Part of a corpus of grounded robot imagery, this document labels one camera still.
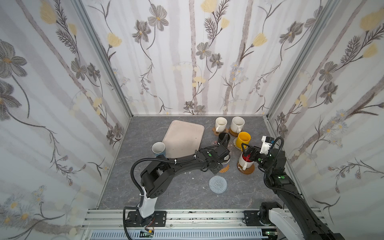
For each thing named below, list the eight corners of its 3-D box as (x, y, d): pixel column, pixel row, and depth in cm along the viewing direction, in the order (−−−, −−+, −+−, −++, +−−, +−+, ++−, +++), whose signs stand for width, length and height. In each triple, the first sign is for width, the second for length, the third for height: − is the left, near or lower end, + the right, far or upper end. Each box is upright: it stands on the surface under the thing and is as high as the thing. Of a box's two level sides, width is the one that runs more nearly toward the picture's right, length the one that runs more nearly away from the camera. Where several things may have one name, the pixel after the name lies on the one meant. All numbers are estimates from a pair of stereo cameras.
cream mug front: (215, 136, 109) (216, 127, 101) (213, 125, 116) (215, 116, 108) (225, 136, 109) (228, 127, 101) (224, 125, 116) (226, 116, 108)
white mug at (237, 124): (225, 131, 112) (228, 123, 105) (232, 122, 118) (235, 114, 111) (237, 137, 109) (240, 129, 101) (243, 127, 114) (246, 119, 107)
